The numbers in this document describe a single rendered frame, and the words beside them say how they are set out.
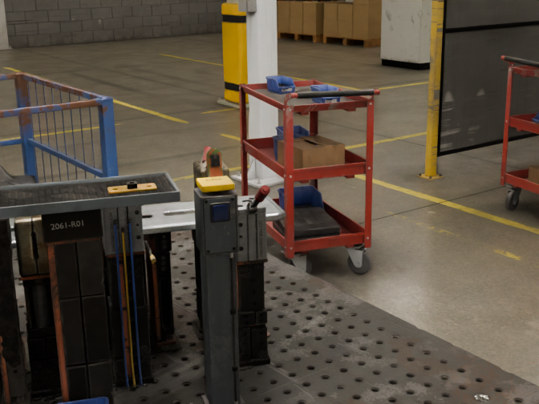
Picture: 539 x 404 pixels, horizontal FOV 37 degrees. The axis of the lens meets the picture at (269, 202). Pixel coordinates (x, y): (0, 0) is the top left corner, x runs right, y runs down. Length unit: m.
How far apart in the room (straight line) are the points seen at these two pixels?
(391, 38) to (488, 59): 5.87
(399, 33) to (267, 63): 6.45
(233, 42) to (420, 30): 3.68
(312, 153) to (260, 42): 1.89
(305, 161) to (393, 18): 8.32
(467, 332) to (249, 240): 2.05
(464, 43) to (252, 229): 4.53
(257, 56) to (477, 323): 2.72
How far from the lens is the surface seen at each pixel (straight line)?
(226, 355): 1.56
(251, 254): 1.66
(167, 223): 1.74
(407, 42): 11.83
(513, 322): 3.71
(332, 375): 1.73
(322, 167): 3.81
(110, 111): 3.80
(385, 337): 1.90
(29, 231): 1.59
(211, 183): 1.45
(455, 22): 5.95
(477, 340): 3.51
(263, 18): 5.58
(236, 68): 8.80
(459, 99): 6.09
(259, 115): 5.66
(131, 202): 1.37
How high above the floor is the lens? 1.54
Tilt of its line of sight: 17 degrees down
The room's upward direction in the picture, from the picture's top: 1 degrees counter-clockwise
